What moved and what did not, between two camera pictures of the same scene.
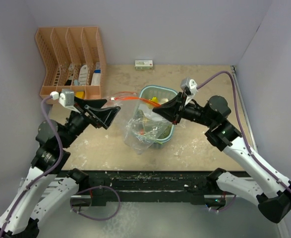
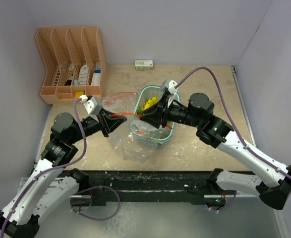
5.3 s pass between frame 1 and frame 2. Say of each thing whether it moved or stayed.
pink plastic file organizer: stayed
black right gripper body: moved
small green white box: stayed
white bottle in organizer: stayed
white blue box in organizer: stayed
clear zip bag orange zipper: moved
